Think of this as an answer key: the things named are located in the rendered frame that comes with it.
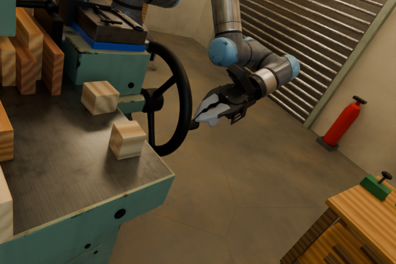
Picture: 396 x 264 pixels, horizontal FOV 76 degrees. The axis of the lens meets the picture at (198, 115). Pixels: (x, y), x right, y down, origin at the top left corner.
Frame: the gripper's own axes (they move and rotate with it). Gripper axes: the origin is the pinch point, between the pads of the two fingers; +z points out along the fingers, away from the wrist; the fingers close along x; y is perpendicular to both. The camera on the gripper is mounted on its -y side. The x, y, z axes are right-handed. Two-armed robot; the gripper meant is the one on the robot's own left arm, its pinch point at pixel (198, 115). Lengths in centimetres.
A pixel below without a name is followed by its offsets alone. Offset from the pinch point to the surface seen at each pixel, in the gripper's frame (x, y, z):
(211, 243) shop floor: -12, 94, -1
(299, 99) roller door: 57, 178, -200
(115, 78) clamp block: 6.0, -16.0, 14.9
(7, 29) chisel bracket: 8.5, -28.9, 25.6
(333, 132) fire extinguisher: 3, 169, -183
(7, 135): -8.1, -27.7, 29.9
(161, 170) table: -15.7, -18.5, 18.2
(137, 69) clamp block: 6.1, -15.6, 10.4
